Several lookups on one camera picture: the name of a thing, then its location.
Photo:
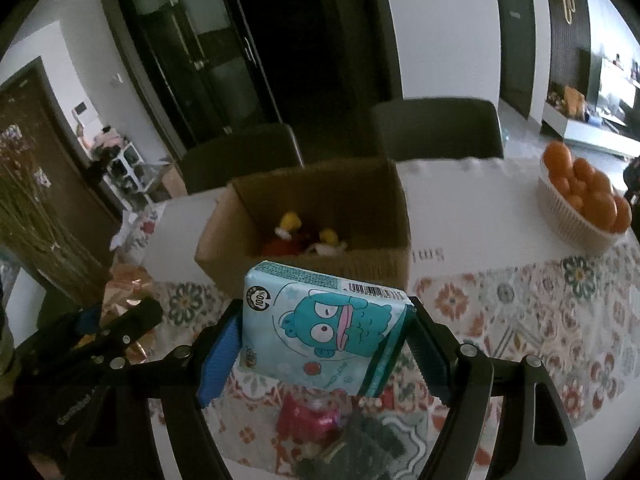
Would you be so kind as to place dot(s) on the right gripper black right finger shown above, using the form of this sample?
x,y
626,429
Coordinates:
x,y
534,440

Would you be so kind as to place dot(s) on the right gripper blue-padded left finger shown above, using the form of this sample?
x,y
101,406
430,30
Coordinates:
x,y
186,381

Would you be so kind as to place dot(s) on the red snack packet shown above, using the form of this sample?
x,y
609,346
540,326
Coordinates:
x,y
315,423

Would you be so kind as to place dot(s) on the teal cartoon tissue pack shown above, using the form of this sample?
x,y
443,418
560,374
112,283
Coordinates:
x,y
321,331

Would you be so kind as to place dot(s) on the black red mouse plush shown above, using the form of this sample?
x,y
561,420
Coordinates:
x,y
292,238

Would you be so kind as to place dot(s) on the dark green fuzzy plush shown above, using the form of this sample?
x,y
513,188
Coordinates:
x,y
365,450

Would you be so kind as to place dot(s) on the patterned table runner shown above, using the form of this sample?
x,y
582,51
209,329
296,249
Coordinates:
x,y
579,314

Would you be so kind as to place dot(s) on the crumpled patterned cloth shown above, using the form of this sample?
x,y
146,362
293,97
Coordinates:
x,y
136,230

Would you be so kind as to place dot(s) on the dried flower bouquet in vase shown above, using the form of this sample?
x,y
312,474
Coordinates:
x,y
32,229

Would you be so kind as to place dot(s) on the white shoe rack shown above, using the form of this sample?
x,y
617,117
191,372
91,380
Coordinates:
x,y
125,173

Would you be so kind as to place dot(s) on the brown entrance door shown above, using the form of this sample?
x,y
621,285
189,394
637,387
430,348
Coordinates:
x,y
87,211

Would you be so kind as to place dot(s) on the brown cardboard box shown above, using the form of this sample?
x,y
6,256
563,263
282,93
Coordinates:
x,y
359,198

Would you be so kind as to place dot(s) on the dark dining chair left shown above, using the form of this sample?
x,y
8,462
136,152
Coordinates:
x,y
252,150

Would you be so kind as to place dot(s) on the white basket of oranges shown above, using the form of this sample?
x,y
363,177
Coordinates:
x,y
579,202

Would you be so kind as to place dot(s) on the white TV console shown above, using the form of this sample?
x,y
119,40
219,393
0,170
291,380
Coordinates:
x,y
601,139

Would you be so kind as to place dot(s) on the dark glass sliding door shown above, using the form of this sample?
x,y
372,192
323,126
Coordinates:
x,y
207,68

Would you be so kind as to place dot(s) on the dark hallway door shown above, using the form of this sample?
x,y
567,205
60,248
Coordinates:
x,y
518,56

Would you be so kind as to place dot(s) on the gold wall ornament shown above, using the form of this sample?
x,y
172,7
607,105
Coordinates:
x,y
569,10

